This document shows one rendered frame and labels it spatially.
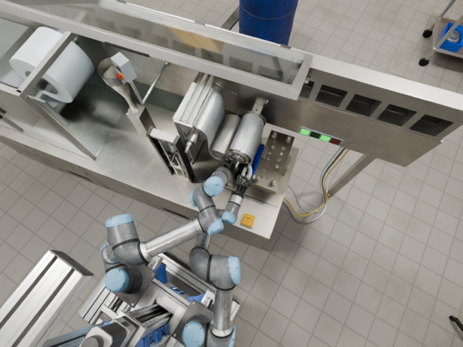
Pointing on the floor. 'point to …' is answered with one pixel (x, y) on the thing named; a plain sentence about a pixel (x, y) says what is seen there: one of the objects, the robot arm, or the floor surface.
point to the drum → (267, 19)
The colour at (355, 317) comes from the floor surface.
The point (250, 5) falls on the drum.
